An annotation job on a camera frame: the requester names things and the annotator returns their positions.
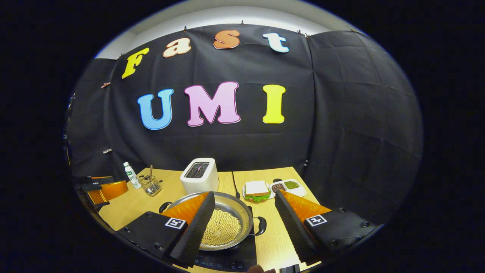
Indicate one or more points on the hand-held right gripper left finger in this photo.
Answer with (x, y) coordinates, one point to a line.
(193, 235)

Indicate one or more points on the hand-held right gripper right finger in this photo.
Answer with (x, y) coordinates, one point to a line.
(293, 235)

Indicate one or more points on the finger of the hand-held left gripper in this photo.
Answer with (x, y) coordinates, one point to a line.
(96, 179)
(110, 190)

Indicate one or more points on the pile of yellow soybeans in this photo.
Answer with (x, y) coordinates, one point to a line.
(223, 227)

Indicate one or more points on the black induction cooktop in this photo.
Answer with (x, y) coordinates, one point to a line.
(231, 259)

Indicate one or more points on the white bottle with green label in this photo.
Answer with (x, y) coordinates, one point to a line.
(132, 176)

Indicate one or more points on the wooden stick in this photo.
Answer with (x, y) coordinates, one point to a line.
(150, 172)

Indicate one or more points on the small white plate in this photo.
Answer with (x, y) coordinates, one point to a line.
(269, 195)

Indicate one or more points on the white divided dish of beans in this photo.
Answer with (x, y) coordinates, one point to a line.
(290, 185)

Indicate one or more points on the white toaster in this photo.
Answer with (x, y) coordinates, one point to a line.
(199, 182)

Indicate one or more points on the sandwich with lettuce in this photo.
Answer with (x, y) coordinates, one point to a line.
(257, 188)

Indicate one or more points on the dark equipment stand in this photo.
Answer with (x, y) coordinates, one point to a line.
(68, 125)

